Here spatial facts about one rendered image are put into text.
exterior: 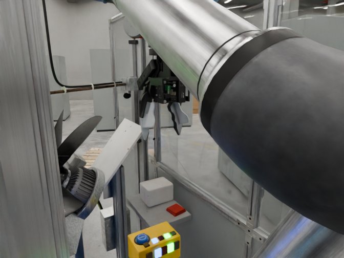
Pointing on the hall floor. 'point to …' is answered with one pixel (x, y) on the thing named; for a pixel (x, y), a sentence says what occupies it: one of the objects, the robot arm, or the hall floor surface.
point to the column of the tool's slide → (140, 162)
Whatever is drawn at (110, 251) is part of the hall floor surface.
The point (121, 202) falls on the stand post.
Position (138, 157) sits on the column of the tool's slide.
